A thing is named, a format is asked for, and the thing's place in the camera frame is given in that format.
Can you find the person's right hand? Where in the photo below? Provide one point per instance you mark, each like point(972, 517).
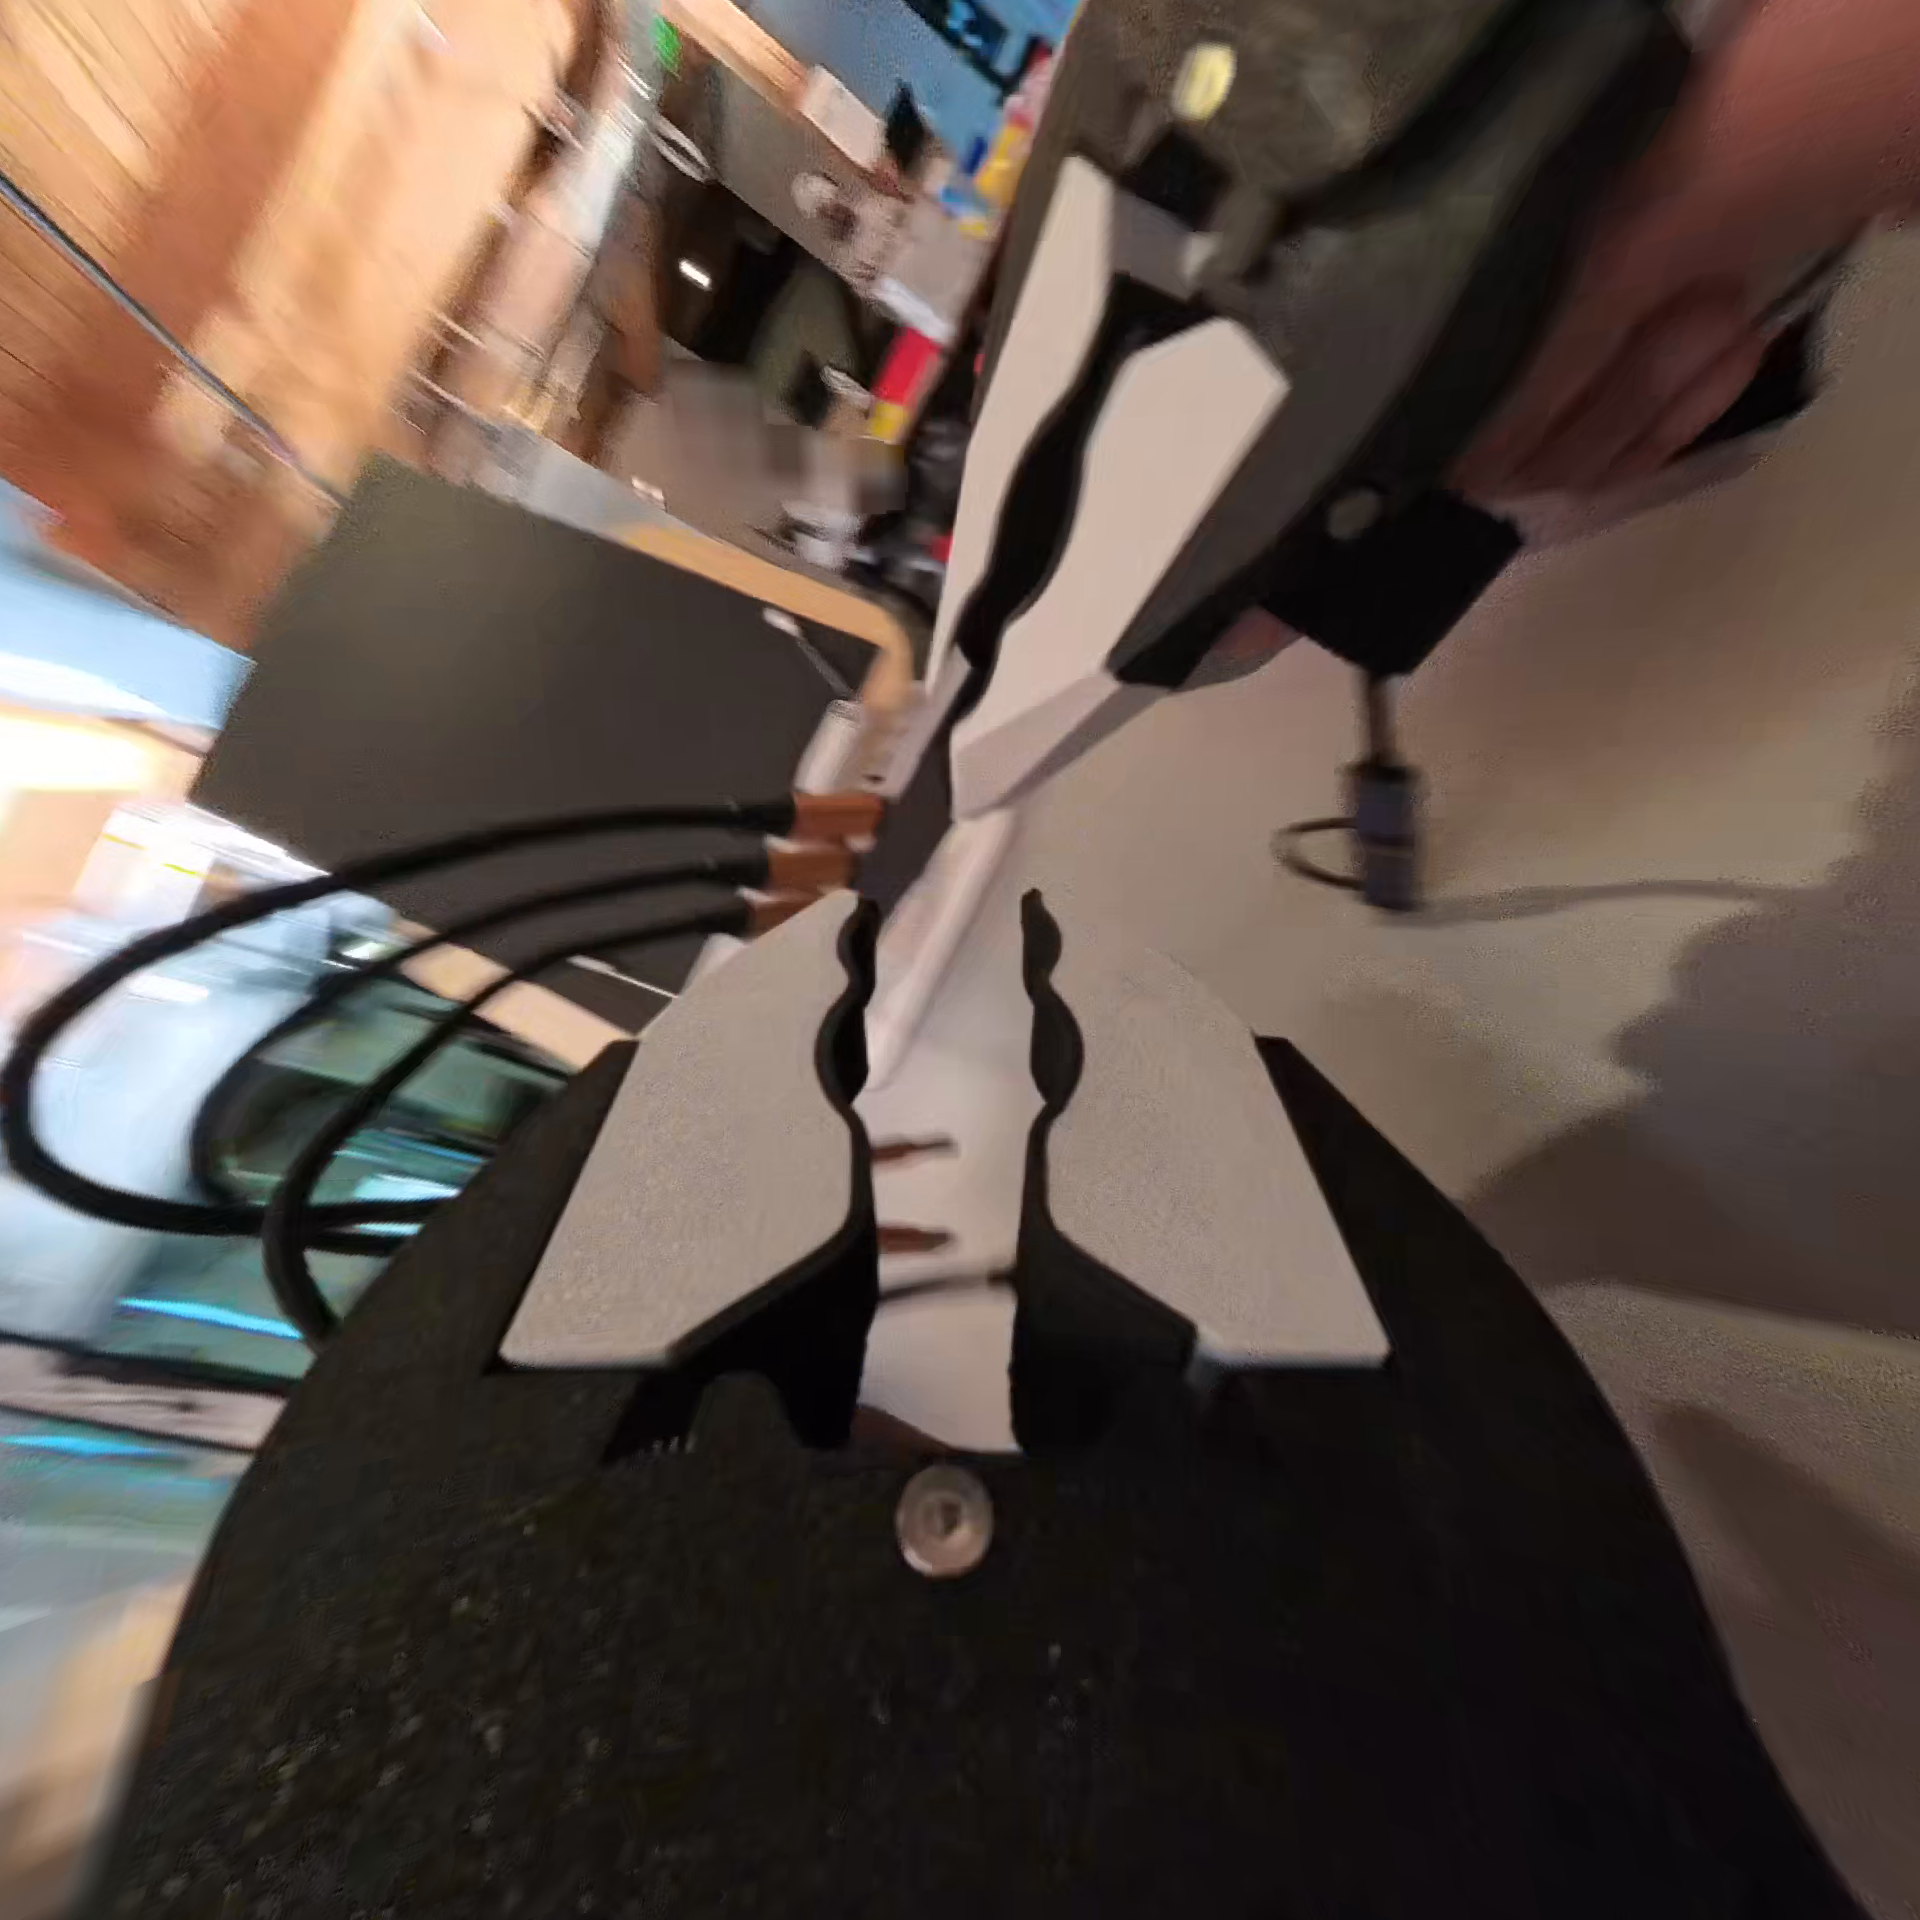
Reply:
point(1771, 180)

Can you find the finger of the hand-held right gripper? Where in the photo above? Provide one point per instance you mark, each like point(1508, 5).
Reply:
point(1036, 300)
point(1155, 493)

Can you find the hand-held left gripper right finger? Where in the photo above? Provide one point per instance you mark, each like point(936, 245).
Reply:
point(1202, 1200)

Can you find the grey USB hub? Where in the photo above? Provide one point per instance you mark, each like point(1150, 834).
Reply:
point(918, 838)

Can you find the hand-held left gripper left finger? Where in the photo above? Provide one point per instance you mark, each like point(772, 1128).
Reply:
point(691, 1200)

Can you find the grey desk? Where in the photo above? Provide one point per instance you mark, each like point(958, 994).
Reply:
point(1501, 973)

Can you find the white bar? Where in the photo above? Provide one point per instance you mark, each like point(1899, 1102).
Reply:
point(840, 749)

